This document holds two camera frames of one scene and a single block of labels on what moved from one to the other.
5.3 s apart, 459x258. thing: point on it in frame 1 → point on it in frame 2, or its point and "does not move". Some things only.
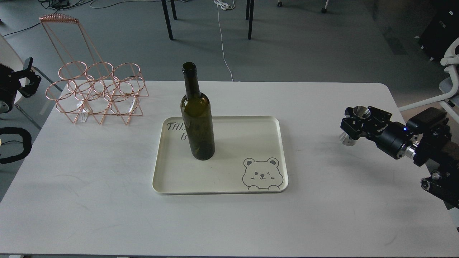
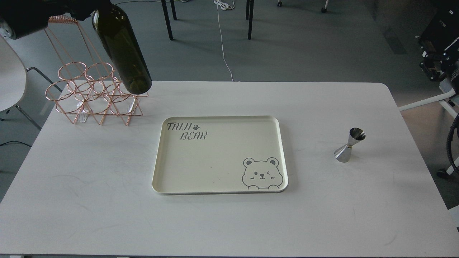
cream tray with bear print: (249, 157) does not move
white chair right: (450, 101) does not move
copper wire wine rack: (88, 85) does not move
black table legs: (249, 15) does not move
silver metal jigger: (359, 111) → (343, 154)
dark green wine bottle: (197, 114) → (112, 26)
